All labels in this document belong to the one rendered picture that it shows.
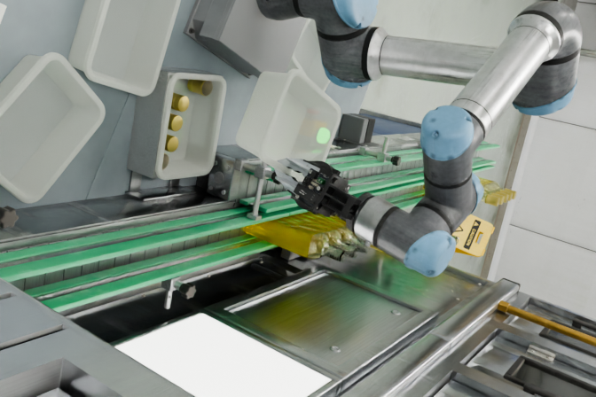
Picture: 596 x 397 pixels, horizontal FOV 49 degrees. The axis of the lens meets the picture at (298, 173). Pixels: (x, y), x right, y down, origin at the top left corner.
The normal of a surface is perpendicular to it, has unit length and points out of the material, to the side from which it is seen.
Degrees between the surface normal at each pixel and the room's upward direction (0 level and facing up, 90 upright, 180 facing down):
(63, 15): 0
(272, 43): 1
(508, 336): 90
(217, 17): 90
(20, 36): 0
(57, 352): 90
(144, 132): 90
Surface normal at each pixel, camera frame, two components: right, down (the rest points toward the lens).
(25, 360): 0.19, -0.96
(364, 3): 0.78, 0.19
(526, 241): -0.55, 0.08
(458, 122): -0.18, -0.70
